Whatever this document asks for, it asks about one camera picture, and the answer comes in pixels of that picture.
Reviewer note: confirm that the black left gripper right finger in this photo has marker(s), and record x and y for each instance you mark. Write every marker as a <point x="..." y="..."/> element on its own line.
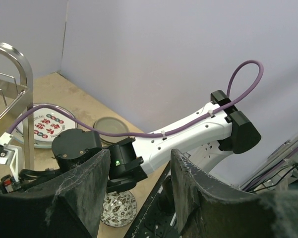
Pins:
<point x="208" y="208"/>

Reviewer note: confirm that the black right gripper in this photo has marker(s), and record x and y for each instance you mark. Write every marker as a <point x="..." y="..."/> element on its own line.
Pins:
<point x="26" y="180"/>

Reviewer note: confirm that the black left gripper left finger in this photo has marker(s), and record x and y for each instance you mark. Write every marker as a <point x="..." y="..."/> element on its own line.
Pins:
<point x="68" y="206"/>

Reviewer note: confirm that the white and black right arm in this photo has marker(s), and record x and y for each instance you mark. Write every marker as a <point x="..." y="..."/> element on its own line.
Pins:
<point x="218" y="126"/>

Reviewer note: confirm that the stainless steel dish rack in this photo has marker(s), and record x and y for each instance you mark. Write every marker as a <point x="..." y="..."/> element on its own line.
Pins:
<point x="16" y="99"/>

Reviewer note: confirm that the black white patterned bowl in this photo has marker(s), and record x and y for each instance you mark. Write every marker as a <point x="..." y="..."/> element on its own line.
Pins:
<point x="119" y="209"/>

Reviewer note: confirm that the teal rimmed plate underneath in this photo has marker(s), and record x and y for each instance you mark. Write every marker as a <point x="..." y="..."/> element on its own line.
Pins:
<point x="42" y="143"/>

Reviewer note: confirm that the white plate with red characters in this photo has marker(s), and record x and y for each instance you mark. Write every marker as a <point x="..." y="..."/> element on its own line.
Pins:
<point x="49" y="123"/>

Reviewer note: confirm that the grey green small plate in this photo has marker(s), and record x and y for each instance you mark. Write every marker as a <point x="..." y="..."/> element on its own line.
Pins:
<point x="111" y="125"/>

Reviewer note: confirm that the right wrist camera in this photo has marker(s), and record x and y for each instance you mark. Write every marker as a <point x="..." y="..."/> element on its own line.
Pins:
<point x="11" y="155"/>

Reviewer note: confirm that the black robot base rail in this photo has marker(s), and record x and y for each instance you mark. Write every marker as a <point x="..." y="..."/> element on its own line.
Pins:
<point x="157" y="216"/>

